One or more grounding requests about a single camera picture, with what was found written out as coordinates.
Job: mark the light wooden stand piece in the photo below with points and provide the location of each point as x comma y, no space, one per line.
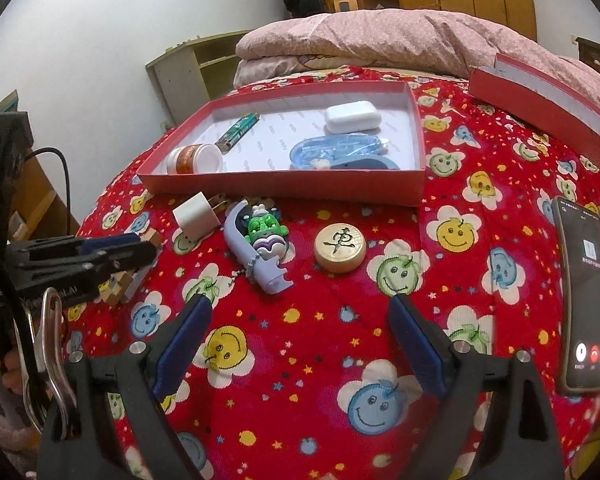
123,285

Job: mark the green monster keychain toy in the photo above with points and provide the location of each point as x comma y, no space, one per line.
259,242

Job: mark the white USB charger cube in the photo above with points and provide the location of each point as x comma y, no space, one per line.
196,217

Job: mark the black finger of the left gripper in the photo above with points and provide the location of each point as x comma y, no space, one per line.
67,246
123,258

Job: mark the red cardboard box tray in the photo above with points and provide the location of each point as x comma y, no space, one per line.
259,164

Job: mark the white earbuds case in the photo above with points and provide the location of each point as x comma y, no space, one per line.
352,117

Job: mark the wooden chinese chess piece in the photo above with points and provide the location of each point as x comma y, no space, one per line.
339,248

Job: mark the red box lid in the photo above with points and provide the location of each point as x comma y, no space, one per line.
542,101

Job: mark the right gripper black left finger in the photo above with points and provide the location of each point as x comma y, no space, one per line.
78,439

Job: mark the white orange pill bottle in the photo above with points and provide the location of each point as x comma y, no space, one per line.
195,159

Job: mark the blue translucent correction tape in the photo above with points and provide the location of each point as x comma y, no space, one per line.
335,146

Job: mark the pink folded quilt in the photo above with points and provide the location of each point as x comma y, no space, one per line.
441,42

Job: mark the beige open shelf unit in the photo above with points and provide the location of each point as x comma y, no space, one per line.
194,72

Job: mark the teal cartoon lighter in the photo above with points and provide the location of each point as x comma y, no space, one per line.
236,132

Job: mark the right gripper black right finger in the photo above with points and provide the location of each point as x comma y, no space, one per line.
520,438

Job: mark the black smartphone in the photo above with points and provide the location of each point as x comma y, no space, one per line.
578,231

